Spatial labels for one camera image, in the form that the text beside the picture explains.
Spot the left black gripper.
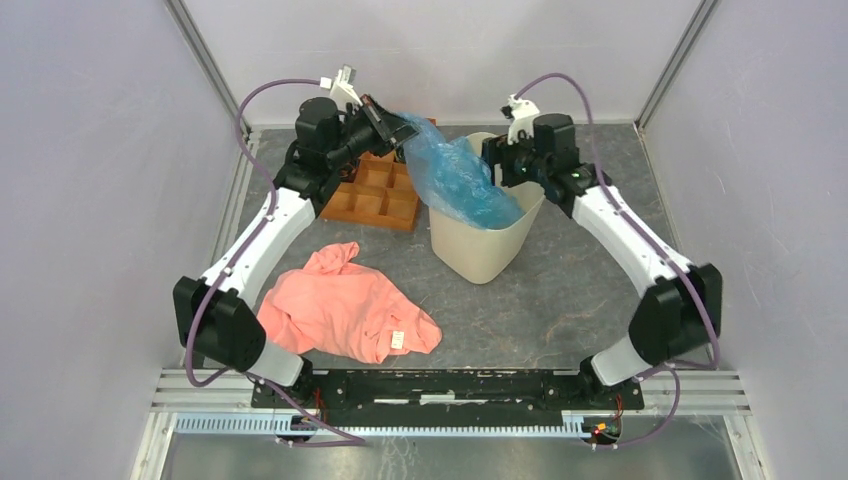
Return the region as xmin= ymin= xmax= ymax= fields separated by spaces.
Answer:
xmin=327 ymin=95 xmax=426 ymax=169

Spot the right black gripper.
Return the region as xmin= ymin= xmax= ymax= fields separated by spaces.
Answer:
xmin=469 ymin=127 xmax=549 ymax=192

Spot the blue plastic trash bag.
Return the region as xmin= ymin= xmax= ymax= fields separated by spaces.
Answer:
xmin=400 ymin=113 xmax=524 ymax=230

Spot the cream plastic trash bin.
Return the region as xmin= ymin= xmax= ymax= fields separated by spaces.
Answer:
xmin=427 ymin=132 xmax=544 ymax=284

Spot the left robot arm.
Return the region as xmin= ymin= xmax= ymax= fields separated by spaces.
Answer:
xmin=173 ymin=95 xmax=419 ymax=408

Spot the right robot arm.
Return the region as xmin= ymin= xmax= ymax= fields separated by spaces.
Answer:
xmin=481 ymin=114 xmax=723 ymax=408

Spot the orange wooden divided tray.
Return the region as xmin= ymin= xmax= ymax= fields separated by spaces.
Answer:
xmin=320 ymin=148 xmax=421 ymax=232

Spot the pink cloth shirt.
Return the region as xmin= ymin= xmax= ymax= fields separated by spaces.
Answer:
xmin=257 ymin=242 xmax=443 ymax=364

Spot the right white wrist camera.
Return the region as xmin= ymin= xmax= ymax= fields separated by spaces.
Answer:
xmin=501 ymin=95 xmax=541 ymax=145

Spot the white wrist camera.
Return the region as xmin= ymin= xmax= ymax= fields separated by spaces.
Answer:
xmin=501 ymin=95 xmax=541 ymax=145
xmin=319 ymin=64 xmax=363 ymax=111

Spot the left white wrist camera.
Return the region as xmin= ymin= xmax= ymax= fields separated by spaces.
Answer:
xmin=319 ymin=64 xmax=363 ymax=111

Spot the left aluminium corner post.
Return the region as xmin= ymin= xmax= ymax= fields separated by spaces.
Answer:
xmin=164 ymin=0 xmax=239 ymax=120

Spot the aluminium corner post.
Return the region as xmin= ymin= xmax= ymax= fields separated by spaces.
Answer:
xmin=164 ymin=0 xmax=239 ymax=120
xmin=634 ymin=0 xmax=721 ymax=132

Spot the right aluminium corner post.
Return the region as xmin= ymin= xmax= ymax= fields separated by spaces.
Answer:
xmin=634 ymin=0 xmax=721 ymax=132

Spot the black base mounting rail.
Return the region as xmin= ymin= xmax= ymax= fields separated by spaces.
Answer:
xmin=284 ymin=369 xmax=645 ymax=428

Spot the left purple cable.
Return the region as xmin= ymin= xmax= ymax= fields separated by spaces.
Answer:
xmin=184 ymin=78 xmax=367 ymax=448

